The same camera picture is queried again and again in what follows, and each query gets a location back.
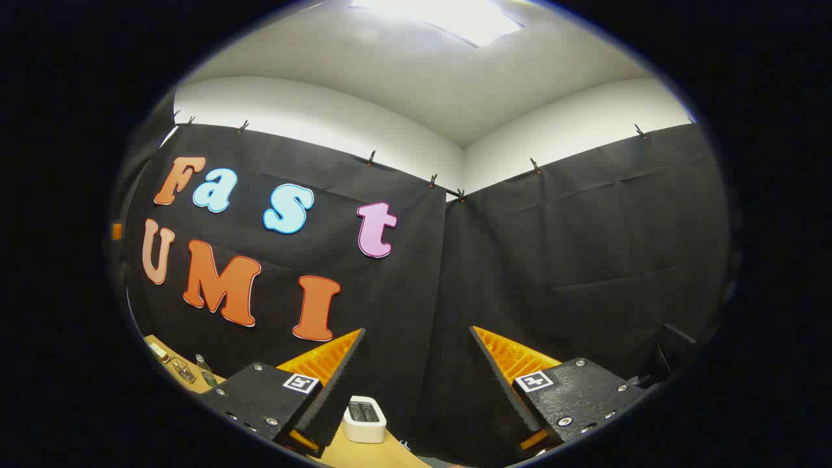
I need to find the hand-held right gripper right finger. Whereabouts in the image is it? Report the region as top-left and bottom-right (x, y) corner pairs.
(469, 325), (651, 456)

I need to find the ceiling light panel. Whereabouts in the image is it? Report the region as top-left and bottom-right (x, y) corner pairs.
(348, 0), (526, 48)

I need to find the row of black cloth clips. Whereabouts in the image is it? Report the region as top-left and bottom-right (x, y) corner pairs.
(172, 110), (651, 202)

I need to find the black backdrop cloth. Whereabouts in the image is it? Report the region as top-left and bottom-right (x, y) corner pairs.
(110, 120), (732, 459)

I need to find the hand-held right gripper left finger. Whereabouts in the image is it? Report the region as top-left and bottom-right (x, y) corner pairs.
(198, 328), (367, 459)

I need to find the black chair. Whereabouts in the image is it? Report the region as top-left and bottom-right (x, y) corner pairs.
(634, 323), (697, 391)

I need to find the white toaster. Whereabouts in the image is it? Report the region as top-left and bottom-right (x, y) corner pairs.
(343, 395), (387, 444)

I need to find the clear plastic water bottle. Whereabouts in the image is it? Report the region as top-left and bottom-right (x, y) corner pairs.
(195, 354), (218, 389)

